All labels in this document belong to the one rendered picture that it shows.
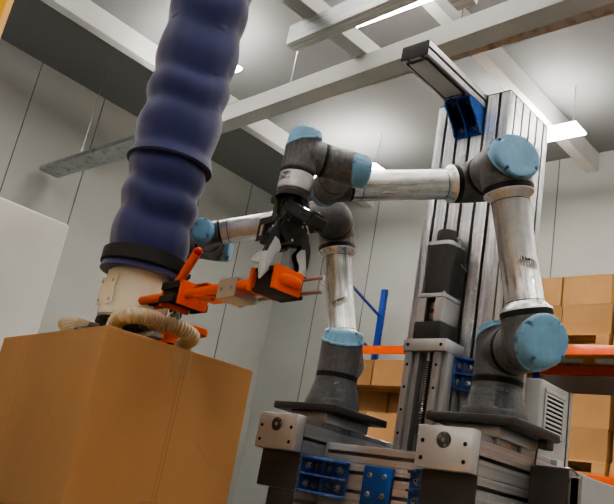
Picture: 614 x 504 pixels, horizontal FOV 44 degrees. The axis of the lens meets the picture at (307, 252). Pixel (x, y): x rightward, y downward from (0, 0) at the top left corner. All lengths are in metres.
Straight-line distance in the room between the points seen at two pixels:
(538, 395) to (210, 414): 0.93
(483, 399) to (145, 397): 0.75
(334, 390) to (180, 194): 0.66
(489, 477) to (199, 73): 1.29
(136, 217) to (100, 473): 0.68
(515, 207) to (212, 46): 0.97
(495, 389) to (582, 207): 9.65
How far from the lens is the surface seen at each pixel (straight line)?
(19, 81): 11.94
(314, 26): 4.14
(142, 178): 2.06
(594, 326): 9.23
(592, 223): 11.21
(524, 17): 3.86
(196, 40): 2.22
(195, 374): 1.77
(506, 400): 1.79
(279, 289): 1.49
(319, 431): 1.99
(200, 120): 2.11
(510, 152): 1.78
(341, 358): 2.09
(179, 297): 1.77
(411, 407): 2.03
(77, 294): 11.84
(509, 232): 1.75
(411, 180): 1.83
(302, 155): 1.63
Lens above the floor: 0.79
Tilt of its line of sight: 18 degrees up
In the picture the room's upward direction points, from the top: 11 degrees clockwise
